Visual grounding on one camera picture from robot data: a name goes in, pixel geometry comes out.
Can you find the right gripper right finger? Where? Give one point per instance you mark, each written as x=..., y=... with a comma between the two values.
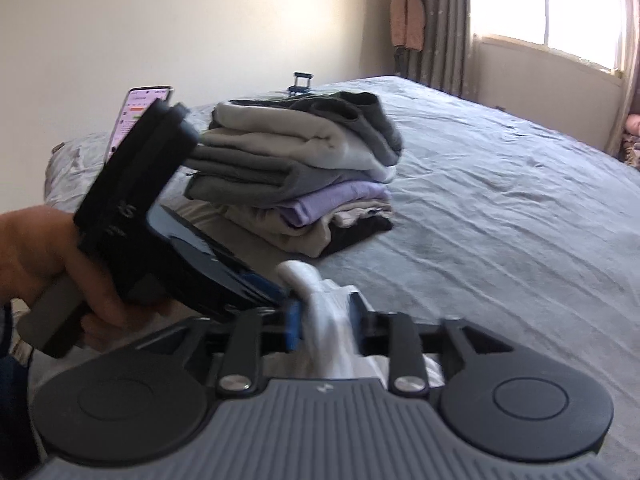
x=501, y=397

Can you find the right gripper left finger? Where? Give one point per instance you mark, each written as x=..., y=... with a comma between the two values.
x=149, y=398

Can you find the white t-shirt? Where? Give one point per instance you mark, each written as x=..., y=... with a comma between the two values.
x=328, y=349

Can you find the pink clothes pile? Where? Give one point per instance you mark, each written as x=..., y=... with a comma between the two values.
x=630, y=145

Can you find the person's left hand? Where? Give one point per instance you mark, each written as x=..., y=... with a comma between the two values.
x=40, y=243

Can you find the beige folded garment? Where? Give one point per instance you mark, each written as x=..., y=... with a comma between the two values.
x=268, y=225

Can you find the grey folded garment middle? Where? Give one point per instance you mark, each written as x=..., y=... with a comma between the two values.
x=234, y=177

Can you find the lavender folded garment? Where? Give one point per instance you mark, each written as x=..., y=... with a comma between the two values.
x=309, y=208

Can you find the smartphone with lit screen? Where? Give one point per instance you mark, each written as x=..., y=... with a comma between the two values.
x=136, y=102

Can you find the light grey folded garment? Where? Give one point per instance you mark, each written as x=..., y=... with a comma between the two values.
x=315, y=141

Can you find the grey bed sheet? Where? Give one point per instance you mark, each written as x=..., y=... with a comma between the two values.
x=526, y=231

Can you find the black folded garment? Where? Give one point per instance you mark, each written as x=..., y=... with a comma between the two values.
x=362, y=229

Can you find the dark grey folded garment top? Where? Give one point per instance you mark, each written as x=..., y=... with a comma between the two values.
x=360, y=113

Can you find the grey patterned curtain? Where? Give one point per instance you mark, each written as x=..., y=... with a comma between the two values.
x=445, y=63

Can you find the pink hanging jacket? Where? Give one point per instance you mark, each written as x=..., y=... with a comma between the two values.
x=407, y=23

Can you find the blue suitcase handle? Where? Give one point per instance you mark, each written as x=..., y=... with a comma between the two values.
x=301, y=84

